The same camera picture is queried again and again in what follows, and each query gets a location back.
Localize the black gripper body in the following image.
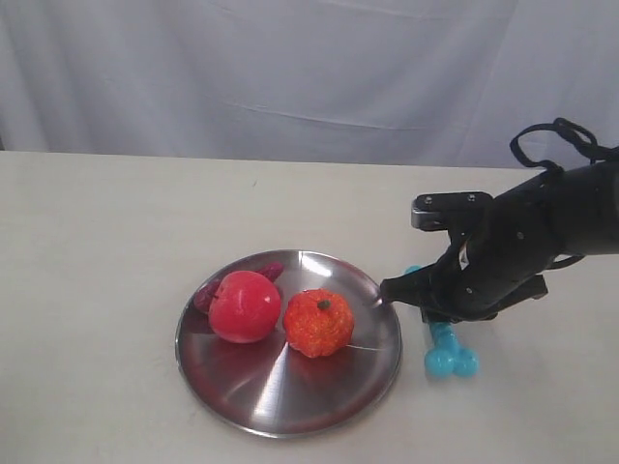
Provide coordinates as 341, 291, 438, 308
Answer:
427, 179, 574, 322

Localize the turquoise toy bone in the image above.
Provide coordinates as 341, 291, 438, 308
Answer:
401, 264, 480, 382

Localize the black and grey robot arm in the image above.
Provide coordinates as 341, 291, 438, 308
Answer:
380, 161, 618, 323

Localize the orange toy tangerine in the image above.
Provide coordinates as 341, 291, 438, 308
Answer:
282, 288, 355, 359

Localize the red toy apple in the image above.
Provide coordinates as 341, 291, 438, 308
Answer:
208, 271, 281, 344

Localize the round stainless steel plate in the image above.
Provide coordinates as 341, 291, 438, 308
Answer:
175, 249, 402, 438

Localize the white cloth backdrop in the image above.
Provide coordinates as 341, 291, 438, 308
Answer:
1, 1, 618, 167

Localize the black cable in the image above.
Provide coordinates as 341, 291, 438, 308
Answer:
510, 117, 619, 176

